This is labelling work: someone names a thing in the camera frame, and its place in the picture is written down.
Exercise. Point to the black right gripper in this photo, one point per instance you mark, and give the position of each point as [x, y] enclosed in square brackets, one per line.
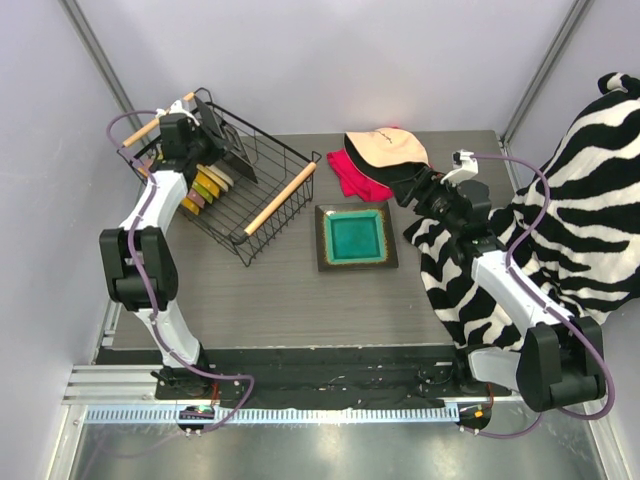
[416, 186]

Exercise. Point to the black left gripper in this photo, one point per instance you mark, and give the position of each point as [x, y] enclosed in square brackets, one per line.
[208, 135]

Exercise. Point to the cream flower square plate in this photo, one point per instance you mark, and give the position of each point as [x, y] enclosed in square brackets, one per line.
[226, 141]

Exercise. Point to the teal glazed square plate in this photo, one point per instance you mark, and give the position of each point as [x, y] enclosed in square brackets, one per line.
[354, 236]

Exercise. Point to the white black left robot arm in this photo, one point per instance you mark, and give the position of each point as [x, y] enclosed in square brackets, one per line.
[139, 268]

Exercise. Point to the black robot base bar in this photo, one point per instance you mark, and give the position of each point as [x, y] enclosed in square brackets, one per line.
[326, 378]

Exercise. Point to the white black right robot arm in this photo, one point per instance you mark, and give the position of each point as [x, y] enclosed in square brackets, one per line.
[561, 361]

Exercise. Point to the cream round plate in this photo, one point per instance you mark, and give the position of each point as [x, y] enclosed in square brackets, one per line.
[213, 169]

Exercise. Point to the beige black bucket hat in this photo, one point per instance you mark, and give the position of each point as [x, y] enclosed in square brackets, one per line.
[414, 157]

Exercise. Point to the green dotted round plate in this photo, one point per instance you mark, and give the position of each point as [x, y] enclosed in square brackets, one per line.
[202, 189]

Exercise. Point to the red folded cloth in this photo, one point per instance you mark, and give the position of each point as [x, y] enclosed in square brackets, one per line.
[366, 160]

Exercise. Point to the pink dotted round plate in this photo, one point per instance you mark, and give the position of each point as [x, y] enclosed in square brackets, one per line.
[199, 199]

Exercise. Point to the zebra striped blanket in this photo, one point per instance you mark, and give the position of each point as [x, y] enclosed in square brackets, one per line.
[584, 254]

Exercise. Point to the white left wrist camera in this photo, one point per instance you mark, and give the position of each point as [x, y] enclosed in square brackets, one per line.
[179, 106]

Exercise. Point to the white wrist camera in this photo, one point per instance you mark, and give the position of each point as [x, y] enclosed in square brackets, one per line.
[179, 106]
[465, 167]

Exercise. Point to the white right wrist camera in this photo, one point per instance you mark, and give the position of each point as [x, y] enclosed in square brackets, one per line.
[465, 167]

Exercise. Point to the black wire dish rack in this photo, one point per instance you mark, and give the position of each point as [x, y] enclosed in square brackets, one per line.
[249, 216]

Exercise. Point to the grey slotted cable duct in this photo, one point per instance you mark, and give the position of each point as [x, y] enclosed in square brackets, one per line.
[189, 415]

